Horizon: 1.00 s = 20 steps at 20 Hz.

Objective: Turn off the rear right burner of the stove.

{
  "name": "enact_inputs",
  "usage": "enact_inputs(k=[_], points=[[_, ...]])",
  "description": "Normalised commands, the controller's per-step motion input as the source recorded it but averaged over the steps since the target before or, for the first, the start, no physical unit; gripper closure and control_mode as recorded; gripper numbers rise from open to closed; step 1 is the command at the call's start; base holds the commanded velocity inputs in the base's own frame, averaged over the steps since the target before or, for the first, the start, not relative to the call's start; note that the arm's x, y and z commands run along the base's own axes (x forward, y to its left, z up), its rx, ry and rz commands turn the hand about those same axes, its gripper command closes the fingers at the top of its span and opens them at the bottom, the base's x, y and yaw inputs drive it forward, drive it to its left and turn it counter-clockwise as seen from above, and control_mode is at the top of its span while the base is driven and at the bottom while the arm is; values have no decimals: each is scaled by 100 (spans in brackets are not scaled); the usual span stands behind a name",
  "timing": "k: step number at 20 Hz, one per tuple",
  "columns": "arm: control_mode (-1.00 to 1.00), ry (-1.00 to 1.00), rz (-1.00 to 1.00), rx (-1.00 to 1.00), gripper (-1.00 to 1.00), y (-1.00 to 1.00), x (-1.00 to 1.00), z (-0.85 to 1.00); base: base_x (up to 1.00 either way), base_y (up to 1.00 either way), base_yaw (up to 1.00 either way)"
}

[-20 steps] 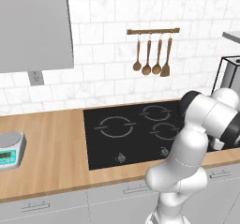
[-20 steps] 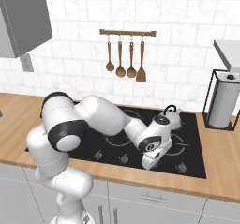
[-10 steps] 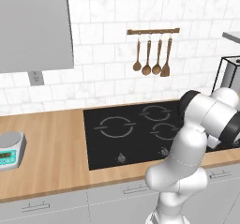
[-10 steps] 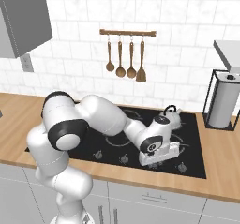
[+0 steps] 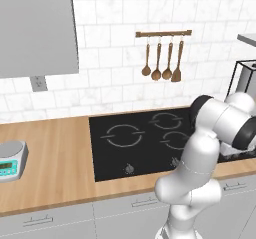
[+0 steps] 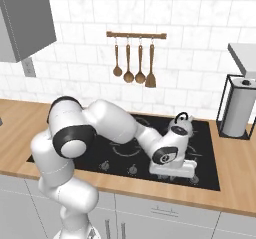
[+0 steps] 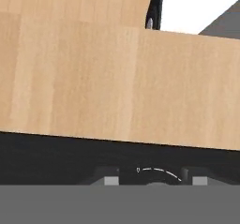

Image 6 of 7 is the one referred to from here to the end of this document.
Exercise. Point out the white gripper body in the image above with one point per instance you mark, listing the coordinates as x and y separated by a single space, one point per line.
173 169

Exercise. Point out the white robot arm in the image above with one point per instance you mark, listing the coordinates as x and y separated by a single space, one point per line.
110 119

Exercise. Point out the grey hob knob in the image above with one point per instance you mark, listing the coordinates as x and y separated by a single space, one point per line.
133 169
104 165
194 180

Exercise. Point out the black hob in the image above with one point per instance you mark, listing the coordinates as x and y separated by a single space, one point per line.
206 169

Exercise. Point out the grey drawer front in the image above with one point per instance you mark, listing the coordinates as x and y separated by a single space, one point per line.
193 211

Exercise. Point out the grey cupboard door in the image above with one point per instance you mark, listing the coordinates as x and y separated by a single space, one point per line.
101 221
16 213
166 229

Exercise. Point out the black paper towel holder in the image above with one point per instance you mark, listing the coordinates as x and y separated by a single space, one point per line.
222 116

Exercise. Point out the white paper towel roll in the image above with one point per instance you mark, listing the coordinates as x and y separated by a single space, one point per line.
238 109

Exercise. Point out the wooden spatula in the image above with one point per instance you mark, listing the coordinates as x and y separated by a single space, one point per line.
151 79

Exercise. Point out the small wooden spoon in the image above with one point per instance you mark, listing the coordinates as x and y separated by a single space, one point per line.
117 70

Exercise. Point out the grey wall cupboard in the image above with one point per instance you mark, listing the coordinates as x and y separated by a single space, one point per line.
245 54
23 19

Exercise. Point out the wooden utensil rail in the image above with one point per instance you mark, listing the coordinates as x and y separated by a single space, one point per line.
136 35

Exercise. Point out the grey wall socket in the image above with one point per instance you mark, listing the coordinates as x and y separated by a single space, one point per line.
29 67

